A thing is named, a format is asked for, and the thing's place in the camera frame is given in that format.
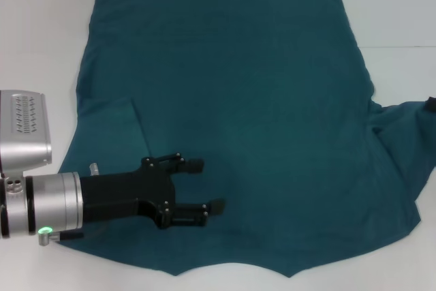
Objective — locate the teal blue t-shirt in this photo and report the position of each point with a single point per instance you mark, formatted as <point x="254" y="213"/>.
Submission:
<point x="238" y="100"/>

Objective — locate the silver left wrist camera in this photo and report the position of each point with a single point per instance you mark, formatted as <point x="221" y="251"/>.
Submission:
<point x="24" y="134"/>

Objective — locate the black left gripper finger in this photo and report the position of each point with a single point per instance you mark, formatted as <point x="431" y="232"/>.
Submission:
<point x="190" y="214"/>
<point x="192" y="165"/>

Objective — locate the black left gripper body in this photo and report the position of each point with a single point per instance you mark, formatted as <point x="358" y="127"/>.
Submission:
<point x="129" y="195"/>

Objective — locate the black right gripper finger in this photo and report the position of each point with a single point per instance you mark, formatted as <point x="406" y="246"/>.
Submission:
<point x="431" y="104"/>

